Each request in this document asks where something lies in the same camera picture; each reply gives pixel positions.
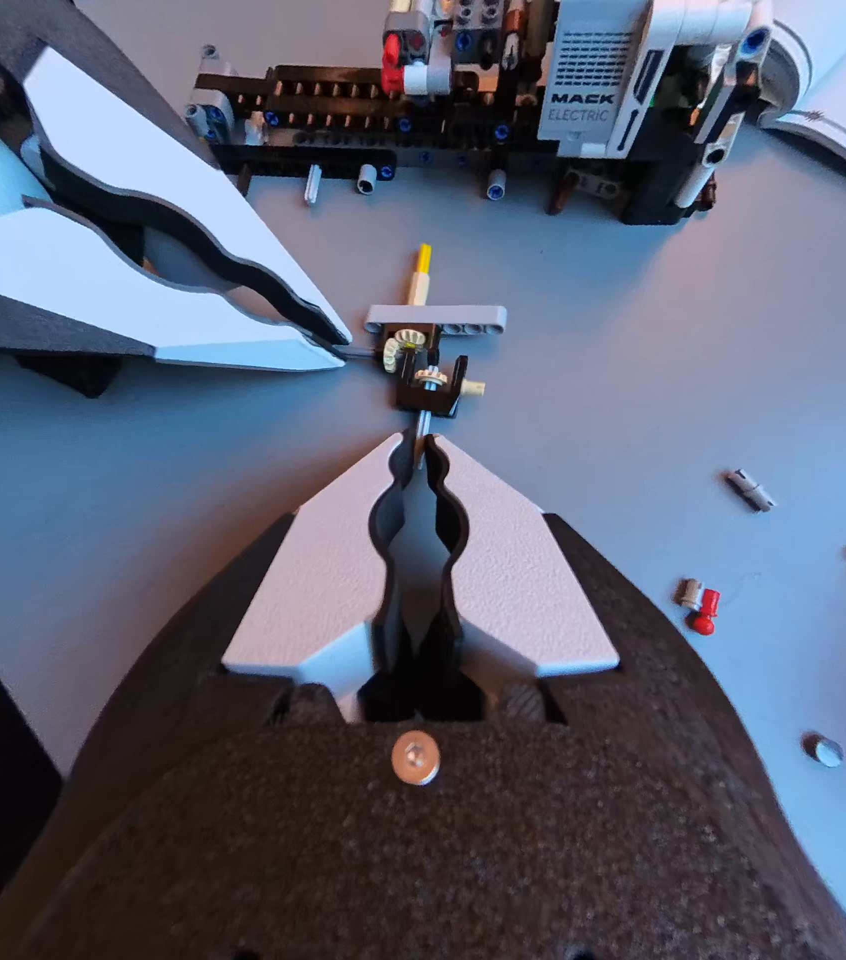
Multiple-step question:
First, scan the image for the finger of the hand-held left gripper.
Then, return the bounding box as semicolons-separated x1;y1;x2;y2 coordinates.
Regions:
0;133;349;374
20;45;354;348

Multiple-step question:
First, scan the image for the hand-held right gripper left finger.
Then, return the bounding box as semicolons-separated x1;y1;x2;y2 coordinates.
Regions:
220;431;420;725

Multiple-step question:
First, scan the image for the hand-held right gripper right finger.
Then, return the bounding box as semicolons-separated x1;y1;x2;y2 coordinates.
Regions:
423;433;623;687

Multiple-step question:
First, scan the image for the black lego connector frame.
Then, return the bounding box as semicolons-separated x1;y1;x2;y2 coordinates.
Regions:
393;346;488;421

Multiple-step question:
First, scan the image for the white lego truck model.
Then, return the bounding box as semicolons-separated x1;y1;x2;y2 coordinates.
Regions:
184;0;777;226

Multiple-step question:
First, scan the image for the light grey lego pin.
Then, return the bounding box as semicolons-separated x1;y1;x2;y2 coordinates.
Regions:
725;467;778;515

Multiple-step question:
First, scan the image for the grey beam gear assembly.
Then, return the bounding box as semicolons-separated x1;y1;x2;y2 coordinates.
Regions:
344;243;508;378

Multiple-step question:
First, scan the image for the grey lego axle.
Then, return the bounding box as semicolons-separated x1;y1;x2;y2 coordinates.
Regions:
414;381;439;474

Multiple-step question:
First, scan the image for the grey round lego piece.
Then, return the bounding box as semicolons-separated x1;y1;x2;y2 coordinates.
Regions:
801;731;846;771

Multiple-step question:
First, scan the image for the red lego pin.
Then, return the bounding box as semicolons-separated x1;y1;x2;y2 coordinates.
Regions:
687;588;723;637

